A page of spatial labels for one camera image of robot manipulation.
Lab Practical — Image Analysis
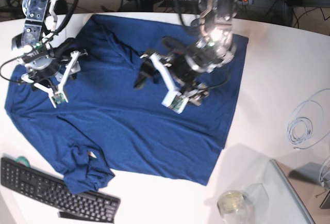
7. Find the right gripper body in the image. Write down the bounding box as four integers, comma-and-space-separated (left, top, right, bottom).
24, 51, 67, 84

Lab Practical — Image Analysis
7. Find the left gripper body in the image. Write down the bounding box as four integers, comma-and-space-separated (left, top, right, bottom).
169, 51, 204, 90

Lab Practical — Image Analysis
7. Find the dark blue t-shirt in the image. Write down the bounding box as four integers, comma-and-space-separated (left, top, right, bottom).
5, 15, 248, 194

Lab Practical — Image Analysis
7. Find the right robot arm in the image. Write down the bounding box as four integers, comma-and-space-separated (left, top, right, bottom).
6, 0, 80, 85

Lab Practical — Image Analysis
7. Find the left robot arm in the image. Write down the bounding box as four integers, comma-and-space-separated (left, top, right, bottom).
134, 0, 237, 91

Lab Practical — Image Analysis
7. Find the green tape roll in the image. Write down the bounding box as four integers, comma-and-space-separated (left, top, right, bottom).
15, 156, 30, 167

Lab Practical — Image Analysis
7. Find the black computer keyboard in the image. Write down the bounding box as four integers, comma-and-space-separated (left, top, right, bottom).
1, 157, 121, 219

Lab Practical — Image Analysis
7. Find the clear tape roll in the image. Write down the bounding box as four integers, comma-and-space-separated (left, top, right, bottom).
217, 190, 246, 216

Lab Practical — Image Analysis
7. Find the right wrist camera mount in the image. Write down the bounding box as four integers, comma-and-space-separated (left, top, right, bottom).
20, 49, 88, 109

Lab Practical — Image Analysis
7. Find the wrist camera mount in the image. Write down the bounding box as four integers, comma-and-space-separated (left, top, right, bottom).
20, 49, 88, 109
140, 51, 210, 114

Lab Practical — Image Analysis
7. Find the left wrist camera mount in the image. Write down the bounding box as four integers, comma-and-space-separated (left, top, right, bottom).
140, 51, 210, 114

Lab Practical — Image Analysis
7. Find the light blue coiled cable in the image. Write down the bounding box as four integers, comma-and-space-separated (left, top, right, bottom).
287, 88, 330, 150

